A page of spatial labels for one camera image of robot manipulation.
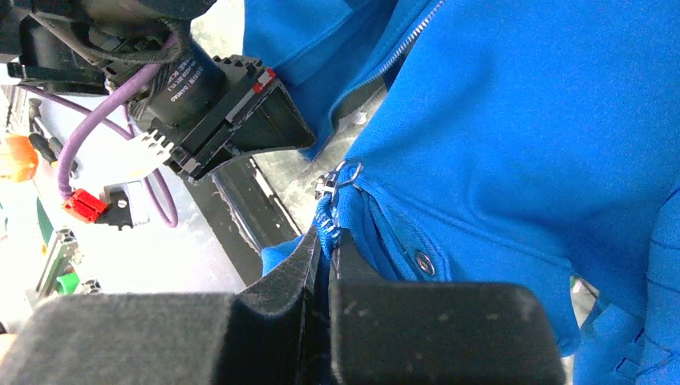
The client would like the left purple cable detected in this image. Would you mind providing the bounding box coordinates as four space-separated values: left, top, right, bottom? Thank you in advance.
21 31 182 229

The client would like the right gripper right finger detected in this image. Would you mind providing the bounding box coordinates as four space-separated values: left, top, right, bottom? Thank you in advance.
329 231 566 384

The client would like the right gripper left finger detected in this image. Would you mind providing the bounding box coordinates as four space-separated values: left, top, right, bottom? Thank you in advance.
1 229 320 384

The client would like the orange liquid plastic bottle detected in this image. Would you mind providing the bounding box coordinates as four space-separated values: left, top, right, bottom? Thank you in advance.
1 134 38 183

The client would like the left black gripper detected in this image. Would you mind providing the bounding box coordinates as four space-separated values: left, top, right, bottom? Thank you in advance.
151 55 316 250

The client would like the blue zip jacket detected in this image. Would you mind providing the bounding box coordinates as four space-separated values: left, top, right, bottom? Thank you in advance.
244 1 679 384

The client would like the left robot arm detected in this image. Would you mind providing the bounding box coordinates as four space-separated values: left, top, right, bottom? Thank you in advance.
1 1 315 229

